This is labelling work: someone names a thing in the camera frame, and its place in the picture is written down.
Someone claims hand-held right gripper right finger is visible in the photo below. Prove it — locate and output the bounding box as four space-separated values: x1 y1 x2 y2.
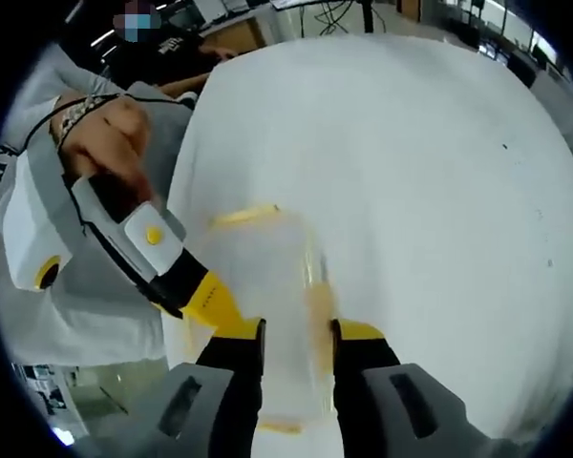
331 318 483 458

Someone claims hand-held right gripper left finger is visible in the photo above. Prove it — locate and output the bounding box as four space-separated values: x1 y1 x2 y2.
155 318 268 458

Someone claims clear container with yellow buckles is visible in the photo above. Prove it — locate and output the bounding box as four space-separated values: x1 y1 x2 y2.
164 202 346 436

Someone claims person's left hand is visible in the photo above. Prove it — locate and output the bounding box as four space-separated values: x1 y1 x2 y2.
52 94 155 220

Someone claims white chest device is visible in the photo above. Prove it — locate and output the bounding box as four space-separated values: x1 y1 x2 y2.
0 137 77 292

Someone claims black stand pole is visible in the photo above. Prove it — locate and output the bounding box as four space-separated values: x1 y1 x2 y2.
356 0 377 34

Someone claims thin black cable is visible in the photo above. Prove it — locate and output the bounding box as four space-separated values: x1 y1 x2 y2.
27 91 195 147

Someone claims beaded bracelet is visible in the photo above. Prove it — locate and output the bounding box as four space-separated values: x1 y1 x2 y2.
51 94 107 145

